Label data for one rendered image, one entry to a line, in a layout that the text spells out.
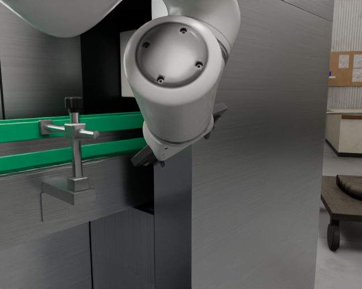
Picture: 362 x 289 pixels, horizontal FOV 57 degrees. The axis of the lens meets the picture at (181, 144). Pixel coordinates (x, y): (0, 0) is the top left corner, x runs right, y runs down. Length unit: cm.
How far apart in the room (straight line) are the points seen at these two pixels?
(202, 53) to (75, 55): 65
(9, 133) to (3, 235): 17
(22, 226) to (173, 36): 47
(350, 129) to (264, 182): 575
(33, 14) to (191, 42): 12
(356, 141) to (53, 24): 651
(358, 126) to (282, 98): 572
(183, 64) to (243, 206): 59
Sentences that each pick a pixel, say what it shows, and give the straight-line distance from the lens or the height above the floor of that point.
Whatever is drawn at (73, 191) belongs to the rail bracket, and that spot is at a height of 103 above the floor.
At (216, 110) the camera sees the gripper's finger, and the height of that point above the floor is 116.
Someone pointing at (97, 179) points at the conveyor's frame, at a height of 101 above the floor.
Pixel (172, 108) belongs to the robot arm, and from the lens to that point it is 28.
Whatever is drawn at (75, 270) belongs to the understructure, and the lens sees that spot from 102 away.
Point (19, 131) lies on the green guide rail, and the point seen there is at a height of 112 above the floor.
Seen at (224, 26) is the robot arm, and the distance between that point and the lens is 35.
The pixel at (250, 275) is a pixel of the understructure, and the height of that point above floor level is 72.
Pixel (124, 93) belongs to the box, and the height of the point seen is 118.
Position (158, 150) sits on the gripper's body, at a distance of 45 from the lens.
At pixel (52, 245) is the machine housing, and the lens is 95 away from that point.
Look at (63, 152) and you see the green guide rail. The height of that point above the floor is 107.
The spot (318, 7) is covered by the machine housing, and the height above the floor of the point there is 143.
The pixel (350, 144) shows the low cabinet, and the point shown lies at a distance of 665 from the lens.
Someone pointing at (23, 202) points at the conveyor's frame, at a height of 100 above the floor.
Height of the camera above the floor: 119
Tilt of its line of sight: 9 degrees down
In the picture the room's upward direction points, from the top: straight up
